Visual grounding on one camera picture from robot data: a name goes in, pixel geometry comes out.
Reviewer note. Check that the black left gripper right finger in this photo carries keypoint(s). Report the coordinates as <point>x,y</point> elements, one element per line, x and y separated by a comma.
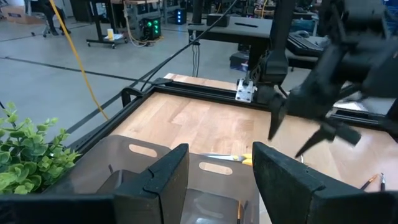
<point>295,199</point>

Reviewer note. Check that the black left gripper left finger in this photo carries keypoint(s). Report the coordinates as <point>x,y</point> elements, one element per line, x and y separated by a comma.
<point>155,199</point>

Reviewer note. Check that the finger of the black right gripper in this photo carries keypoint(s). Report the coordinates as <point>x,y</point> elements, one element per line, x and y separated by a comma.
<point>321,133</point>
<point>276,115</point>

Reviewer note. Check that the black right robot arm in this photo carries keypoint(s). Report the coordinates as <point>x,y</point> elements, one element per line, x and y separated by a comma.
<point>280,46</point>

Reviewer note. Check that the black keyboard device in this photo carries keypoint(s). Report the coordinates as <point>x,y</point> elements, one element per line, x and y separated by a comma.
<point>301,46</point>

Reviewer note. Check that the smoky dark plastic bin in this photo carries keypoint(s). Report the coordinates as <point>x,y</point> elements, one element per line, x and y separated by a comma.
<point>93,161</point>
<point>217,186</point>

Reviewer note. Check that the dark box under table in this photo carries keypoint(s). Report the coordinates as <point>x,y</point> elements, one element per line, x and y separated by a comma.
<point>239,62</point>

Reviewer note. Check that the black background table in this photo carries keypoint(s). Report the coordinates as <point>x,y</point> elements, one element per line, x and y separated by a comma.
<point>236,31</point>

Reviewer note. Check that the small green artificial plant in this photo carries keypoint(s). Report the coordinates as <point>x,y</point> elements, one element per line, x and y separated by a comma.
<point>28,155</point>

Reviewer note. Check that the computer with blue lights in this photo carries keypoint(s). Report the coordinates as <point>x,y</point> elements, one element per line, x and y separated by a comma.
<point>180,17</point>

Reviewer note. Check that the computer with green lights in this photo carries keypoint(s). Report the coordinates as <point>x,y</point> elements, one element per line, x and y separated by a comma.
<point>146,31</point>

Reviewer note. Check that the yellow cup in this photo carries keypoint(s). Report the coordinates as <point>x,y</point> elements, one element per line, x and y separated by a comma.
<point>110,35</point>

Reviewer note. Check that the black wheeled cart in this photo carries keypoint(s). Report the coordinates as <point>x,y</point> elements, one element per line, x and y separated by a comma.
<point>99,18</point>

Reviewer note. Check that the person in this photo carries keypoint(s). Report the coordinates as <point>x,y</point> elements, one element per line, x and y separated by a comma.
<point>51,12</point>

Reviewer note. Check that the cardboard box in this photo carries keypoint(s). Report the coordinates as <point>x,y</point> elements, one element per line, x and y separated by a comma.
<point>15,15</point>

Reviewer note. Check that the black aluminium table frame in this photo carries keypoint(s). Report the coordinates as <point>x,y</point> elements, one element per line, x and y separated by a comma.
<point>186,90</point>

